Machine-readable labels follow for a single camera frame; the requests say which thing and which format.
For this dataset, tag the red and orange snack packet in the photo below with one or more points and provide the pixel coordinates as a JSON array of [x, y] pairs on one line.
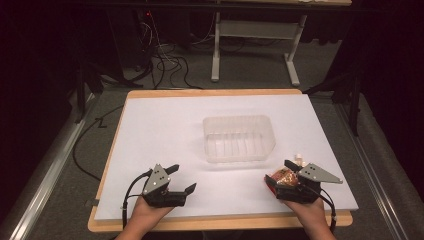
[[283, 178]]

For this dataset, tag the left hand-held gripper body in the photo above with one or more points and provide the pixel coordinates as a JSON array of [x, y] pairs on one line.
[[156, 181]]

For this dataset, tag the white board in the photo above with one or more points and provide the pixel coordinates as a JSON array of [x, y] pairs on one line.
[[166, 133]]

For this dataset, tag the metal floor rail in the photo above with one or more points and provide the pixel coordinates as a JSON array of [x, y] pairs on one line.
[[43, 176], [373, 166]]

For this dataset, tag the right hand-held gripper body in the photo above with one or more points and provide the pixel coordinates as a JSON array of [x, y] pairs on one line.
[[310, 185]]

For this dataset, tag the person's right hand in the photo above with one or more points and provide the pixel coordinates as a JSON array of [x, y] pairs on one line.
[[308, 213]]

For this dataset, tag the small white object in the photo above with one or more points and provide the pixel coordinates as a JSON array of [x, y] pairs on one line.
[[299, 159]]

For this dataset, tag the black stand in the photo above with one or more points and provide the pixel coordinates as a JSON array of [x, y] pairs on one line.
[[86, 73], [350, 86]]

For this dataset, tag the person's left hand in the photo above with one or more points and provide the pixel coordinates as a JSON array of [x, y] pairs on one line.
[[146, 211]]

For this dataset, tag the grey tape piece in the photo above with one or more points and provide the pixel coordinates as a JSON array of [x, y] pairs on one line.
[[92, 202]]

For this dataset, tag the clear plastic container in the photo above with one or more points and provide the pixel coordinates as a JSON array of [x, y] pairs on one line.
[[238, 138]]

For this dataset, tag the white desk frame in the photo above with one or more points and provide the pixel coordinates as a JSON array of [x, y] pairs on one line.
[[216, 53]]

